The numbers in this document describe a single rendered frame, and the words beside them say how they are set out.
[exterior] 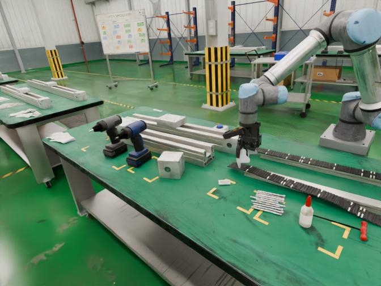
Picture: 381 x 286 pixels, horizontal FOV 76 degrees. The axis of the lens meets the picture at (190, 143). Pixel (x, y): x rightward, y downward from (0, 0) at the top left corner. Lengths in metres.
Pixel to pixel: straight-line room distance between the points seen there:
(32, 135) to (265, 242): 2.35
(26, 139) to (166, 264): 1.82
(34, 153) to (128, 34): 4.87
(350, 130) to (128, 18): 6.20
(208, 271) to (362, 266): 0.82
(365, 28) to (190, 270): 1.34
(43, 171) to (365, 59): 2.71
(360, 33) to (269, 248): 0.81
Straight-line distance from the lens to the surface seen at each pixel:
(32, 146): 2.77
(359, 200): 1.07
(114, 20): 7.26
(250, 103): 0.99
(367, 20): 1.13
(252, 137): 1.05
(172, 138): 1.37
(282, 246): 0.85
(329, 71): 5.99
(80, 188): 2.13
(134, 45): 6.97
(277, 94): 1.03
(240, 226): 0.89
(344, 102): 1.44
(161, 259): 1.55
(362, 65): 1.21
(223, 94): 4.64
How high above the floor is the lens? 1.40
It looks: 25 degrees down
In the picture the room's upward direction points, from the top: 5 degrees counter-clockwise
